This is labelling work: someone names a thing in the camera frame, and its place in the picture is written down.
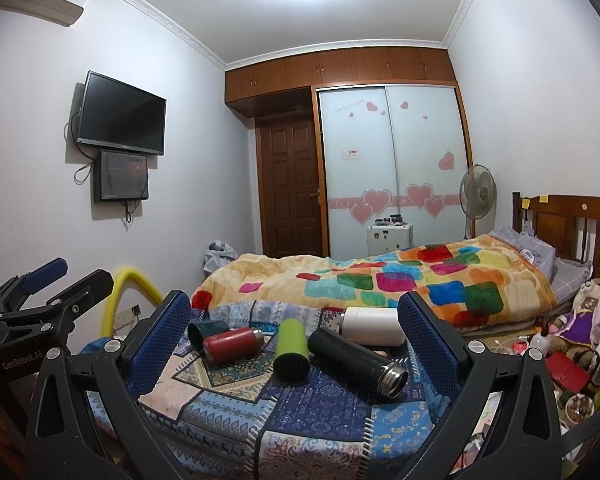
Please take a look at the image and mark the red steel thermos cup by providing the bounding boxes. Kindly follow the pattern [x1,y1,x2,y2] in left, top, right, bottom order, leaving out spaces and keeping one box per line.
[202,327,264,365]

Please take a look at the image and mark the dark green cup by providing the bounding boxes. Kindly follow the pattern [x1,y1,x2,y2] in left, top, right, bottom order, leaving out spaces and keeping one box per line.
[187,321,230,352]

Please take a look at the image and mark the lime green cup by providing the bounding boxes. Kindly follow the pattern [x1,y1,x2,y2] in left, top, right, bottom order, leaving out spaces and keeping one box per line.
[273,318,310,385]

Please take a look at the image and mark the yellow foam tube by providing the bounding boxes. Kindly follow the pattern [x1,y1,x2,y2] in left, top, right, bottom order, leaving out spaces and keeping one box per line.
[99,265,166,339]

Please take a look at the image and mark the white thermos bottle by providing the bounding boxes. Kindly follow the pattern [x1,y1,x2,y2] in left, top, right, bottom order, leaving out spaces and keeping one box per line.
[340,307,405,347]

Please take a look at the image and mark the black thermos bottle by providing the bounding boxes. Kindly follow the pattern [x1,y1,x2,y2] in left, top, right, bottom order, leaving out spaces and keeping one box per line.
[308,328,410,400]

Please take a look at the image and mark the colourful patchwork blanket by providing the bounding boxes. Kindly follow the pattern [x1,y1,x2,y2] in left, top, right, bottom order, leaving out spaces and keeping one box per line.
[192,234,558,328]

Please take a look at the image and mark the grey clothes pile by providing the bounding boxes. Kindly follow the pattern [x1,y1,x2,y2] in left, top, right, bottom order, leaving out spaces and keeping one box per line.
[202,240,238,278]

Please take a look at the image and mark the white bedside appliance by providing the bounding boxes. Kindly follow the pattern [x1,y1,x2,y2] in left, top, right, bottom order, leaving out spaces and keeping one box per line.
[367,214,413,256]

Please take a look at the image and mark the red box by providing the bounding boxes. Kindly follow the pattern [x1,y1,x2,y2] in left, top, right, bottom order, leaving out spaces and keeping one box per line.
[545,352,590,393]

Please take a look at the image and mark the grey pillow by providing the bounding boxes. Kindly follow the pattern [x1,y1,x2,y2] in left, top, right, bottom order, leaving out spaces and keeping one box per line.
[490,226,592,304]

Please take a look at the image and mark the standing electric fan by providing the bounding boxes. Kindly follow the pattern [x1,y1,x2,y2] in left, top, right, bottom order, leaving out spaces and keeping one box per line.
[460,164,496,238]

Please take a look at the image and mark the brown wooden door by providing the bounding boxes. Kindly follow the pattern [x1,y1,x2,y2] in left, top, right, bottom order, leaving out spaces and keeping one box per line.
[257,116,323,258]

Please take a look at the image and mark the wooden headboard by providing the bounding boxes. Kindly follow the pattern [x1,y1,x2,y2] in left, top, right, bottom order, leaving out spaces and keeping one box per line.
[512,192,600,278]

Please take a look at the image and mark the sliding wardrobe with hearts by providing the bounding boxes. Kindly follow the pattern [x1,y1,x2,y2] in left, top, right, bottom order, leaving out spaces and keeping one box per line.
[317,84,468,260]

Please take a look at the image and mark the overhead wooden cabinets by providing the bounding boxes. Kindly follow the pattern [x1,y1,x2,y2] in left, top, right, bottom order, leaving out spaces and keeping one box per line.
[225,47,456,118]

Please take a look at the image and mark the small wall monitor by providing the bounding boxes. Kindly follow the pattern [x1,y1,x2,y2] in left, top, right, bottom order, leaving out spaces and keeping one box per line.
[92,151,149,203]

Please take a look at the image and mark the wall mounted black television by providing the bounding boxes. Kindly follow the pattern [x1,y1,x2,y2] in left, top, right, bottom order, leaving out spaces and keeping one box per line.
[76,70,166,155]

